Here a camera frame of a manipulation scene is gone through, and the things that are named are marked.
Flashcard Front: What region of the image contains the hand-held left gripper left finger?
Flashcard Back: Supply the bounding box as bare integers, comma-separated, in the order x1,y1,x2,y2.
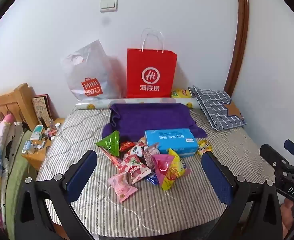
13,149,98,240

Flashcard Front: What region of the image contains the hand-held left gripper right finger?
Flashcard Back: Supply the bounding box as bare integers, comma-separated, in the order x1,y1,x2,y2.
201,151,284,240

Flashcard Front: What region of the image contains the yellow black-print snack packet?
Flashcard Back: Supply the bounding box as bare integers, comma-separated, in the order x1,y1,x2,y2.
197,140,213,156

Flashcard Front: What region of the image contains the green triangular snack packet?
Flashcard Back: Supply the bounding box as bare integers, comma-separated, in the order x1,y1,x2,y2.
95,131,120,158

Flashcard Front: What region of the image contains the light pink snack packet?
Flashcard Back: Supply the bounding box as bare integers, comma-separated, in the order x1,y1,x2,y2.
108,171,139,203

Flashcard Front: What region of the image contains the pink yellow snack packet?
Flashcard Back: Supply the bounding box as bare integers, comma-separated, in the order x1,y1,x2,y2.
152,148,191,191

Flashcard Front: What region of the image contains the pink strawberry snack packet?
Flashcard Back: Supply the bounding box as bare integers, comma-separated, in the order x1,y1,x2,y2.
118,155,152,184

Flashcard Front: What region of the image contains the white pink snack packet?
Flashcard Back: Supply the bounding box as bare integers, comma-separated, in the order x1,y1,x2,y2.
127,137,147,161

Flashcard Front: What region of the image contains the small blue snack packet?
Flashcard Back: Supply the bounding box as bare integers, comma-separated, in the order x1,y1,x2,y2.
145,172,160,186

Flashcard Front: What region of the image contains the pink grey snack packet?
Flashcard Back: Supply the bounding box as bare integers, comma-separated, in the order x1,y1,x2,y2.
143,142,160,168

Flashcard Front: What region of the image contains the person's right hand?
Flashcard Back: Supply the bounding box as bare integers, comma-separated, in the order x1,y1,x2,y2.
281,200,294,240

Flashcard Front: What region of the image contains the long red snack packet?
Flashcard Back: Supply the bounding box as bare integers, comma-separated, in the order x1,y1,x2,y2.
98,146,124,167

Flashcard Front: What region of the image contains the wooden nightstand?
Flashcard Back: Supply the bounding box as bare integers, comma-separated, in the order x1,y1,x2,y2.
21,118,65,172

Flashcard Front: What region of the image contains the small red snack packet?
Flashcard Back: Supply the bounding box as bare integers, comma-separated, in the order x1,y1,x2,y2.
119,142,136,152

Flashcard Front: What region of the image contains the cluster of small cosmetic items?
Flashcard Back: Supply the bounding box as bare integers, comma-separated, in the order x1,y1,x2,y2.
22,120,62,155

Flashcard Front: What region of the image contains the blue tissue pack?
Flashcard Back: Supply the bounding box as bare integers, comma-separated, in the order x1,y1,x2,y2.
144,128,199,158

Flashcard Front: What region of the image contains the fruit print paper roll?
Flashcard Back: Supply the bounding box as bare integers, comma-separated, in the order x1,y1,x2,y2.
74,96,200,111

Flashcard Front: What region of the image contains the green blanket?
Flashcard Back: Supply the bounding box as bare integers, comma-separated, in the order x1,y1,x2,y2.
6,130,39,240

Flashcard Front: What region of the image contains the grey plaid pillow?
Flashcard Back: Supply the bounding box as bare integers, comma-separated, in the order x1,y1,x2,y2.
188,85,247,131

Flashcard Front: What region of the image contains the patterned book box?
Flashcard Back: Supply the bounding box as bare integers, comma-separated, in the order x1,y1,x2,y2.
32,94,53,128

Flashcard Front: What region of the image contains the purple towel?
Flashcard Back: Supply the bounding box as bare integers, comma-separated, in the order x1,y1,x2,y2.
101,103,207,143

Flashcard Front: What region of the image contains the yellow chips bag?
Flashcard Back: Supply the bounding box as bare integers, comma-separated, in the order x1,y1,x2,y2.
171,88,193,98

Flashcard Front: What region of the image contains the white plastic bag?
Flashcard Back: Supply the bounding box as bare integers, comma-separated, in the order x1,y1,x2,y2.
60,39,122,102

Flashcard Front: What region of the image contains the red paper bag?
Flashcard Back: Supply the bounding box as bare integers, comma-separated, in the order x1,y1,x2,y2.
126,29,178,98

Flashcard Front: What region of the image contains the white light switch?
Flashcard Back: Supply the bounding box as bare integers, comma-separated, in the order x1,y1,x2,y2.
100,0,118,13

